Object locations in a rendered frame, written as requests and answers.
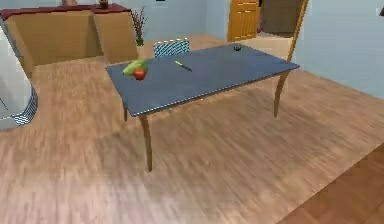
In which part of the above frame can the blue table with wooden legs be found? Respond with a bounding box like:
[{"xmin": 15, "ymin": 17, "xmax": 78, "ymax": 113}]
[{"xmin": 105, "ymin": 43, "xmax": 301, "ymax": 173}]

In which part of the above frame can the yellow and black knife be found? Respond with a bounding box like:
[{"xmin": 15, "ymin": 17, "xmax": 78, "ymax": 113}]
[{"xmin": 174, "ymin": 60, "xmax": 193, "ymax": 73}]

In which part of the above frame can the red apple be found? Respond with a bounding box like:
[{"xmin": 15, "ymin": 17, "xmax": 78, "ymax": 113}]
[{"xmin": 133, "ymin": 68, "xmax": 147, "ymax": 81}]

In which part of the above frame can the blue checked chair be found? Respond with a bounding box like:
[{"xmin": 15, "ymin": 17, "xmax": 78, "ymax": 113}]
[{"xmin": 152, "ymin": 38, "xmax": 191, "ymax": 59}]

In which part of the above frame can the house plant in green pot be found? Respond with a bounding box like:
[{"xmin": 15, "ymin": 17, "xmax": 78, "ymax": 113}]
[{"xmin": 130, "ymin": 5, "xmax": 149, "ymax": 47}]

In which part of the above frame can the wooden room door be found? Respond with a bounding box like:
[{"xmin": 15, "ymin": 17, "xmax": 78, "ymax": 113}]
[{"xmin": 227, "ymin": 0, "xmax": 262, "ymax": 43}]

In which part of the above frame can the wooden cabinet with maroon top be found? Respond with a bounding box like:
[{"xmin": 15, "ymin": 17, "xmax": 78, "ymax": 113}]
[{"xmin": 0, "ymin": 3, "xmax": 139, "ymax": 79}]

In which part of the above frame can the white appliance with checked base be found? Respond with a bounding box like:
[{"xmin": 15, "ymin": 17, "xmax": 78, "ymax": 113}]
[{"xmin": 0, "ymin": 16, "xmax": 39, "ymax": 132}]

